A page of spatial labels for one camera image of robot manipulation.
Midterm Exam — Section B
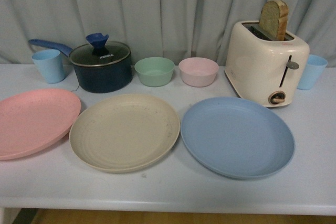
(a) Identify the grey curtain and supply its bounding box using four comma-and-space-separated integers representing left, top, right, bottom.
1, 0, 335, 67

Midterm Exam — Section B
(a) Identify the green bowl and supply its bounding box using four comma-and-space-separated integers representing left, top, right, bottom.
134, 57, 175, 87

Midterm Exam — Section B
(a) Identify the cream toaster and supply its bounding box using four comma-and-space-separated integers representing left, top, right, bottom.
225, 21, 310, 108

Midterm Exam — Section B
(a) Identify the beige plate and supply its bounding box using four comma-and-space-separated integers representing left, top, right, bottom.
69, 94, 180, 173

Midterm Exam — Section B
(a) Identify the bread slice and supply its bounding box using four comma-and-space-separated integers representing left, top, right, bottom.
259, 0, 289, 41

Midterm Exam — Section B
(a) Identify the light blue cup right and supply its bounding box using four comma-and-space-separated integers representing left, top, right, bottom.
297, 55, 328, 90

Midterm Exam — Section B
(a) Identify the light blue cup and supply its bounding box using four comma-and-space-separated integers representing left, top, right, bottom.
31, 49, 66, 84
297, 55, 328, 90

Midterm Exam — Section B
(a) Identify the light blue cup left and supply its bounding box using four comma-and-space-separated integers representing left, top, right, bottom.
31, 49, 66, 84

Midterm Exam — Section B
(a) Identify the pink plate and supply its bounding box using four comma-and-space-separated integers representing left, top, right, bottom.
1, 89, 81, 161

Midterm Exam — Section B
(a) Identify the blue plate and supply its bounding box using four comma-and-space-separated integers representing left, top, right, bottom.
181, 97, 296, 179

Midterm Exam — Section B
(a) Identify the pink bowl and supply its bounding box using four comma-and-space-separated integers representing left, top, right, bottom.
178, 57, 219, 87

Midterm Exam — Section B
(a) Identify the glass pot lid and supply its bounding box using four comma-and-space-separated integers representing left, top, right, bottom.
69, 33, 131, 67

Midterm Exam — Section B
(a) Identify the dark blue saucepan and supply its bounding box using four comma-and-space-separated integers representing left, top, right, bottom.
28, 39, 133, 93

